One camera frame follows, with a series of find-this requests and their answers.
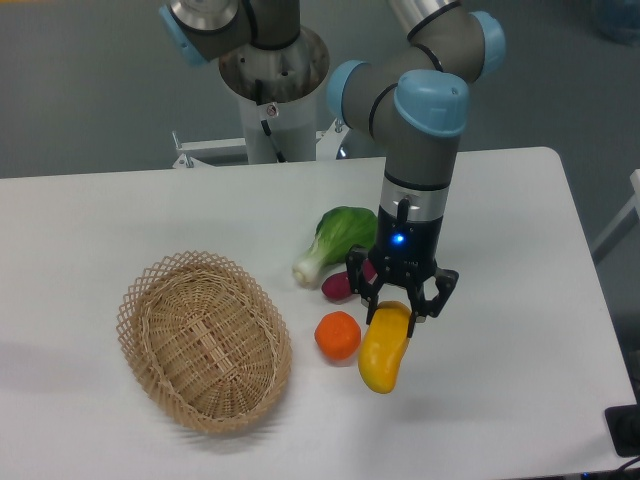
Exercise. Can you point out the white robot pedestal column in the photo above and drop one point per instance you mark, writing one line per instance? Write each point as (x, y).
(277, 92)

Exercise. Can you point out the green bok choy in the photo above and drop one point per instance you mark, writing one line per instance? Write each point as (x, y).
(339, 229)

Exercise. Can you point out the yellow mango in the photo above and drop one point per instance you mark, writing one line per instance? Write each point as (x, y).
(383, 347)

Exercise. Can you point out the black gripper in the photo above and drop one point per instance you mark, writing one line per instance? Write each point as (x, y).
(407, 240)

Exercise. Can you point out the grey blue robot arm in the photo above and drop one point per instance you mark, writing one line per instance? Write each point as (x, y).
(414, 106)

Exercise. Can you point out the white metal base frame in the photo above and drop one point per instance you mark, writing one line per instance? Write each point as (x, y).
(233, 151)

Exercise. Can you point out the white frame at right edge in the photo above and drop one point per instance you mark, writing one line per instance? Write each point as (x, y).
(619, 226)

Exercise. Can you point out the woven wicker basket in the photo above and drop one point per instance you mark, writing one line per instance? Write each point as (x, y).
(205, 342)

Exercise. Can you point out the orange tangerine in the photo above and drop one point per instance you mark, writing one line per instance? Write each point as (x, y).
(338, 335)

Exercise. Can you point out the black device at table corner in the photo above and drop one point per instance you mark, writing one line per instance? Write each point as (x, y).
(623, 426)

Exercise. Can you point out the purple red sweet potato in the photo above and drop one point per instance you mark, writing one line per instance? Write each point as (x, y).
(337, 287)

